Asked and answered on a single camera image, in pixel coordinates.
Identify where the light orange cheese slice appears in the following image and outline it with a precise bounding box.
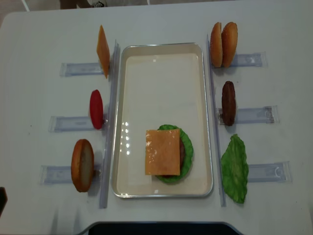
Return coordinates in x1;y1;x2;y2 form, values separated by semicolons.
145;129;180;176

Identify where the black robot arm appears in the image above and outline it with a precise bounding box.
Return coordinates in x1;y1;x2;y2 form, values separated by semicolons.
0;187;8;216

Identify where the brown meat patty on tray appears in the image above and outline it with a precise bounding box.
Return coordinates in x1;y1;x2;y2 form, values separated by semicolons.
179;139;185;167

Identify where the green lettuce leaf on tray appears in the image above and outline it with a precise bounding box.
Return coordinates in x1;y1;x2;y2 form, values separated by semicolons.
156;124;194;184

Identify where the red tomato slice standing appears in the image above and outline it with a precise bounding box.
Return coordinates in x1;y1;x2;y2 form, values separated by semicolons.
89;90;103;129

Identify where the brown meat patty standing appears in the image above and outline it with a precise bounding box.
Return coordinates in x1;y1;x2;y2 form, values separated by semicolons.
222;81;236;126

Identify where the dark orange cheese slice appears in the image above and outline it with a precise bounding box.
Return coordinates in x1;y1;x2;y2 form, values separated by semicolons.
96;25;110;78

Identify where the green lettuce leaf standing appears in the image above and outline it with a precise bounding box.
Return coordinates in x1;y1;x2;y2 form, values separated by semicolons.
221;134;249;204

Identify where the clear holder for tomato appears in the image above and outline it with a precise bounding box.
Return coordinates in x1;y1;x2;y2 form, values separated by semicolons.
48;116;96;133

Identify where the clear holder for cheese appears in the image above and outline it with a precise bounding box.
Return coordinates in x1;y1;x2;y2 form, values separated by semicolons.
60;63;104;77

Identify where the clear holder for lettuce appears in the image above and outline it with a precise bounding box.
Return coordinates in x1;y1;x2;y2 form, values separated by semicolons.
248;161;292;183

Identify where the cream rectangular metal tray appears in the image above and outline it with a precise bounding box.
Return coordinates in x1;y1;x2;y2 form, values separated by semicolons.
111;43;213;198

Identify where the bun half standing left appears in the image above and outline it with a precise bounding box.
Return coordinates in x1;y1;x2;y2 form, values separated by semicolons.
71;139;94;192

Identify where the left sesame bun half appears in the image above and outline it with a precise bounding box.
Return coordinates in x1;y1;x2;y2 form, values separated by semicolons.
210;22;223;68

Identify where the sesame bun half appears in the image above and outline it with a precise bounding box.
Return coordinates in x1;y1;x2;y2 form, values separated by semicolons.
222;22;238;68
210;22;223;68

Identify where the clear holder for patty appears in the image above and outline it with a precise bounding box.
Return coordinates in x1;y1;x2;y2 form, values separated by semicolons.
217;105;280;125

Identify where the right sesame bun half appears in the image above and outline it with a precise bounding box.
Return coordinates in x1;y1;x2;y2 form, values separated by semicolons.
222;22;238;68

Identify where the clear holder for sesame buns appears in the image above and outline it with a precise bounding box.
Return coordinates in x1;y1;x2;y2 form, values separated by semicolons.
211;51;268;69

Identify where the dark base at table edge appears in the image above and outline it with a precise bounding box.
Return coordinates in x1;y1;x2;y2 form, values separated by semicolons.
82;222;242;235

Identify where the clear holder for bun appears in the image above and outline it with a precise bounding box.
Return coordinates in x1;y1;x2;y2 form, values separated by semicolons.
39;165;101;185

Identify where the right clear acrylic rail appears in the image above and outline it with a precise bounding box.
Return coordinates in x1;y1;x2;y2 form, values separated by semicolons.
206;34;226;207

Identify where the clear acrylic rail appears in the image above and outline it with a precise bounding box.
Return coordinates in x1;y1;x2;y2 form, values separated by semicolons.
206;34;226;207
99;40;120;209

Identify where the left clear acrylic rail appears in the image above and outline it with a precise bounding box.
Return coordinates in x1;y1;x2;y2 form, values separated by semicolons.
99;40;120;209

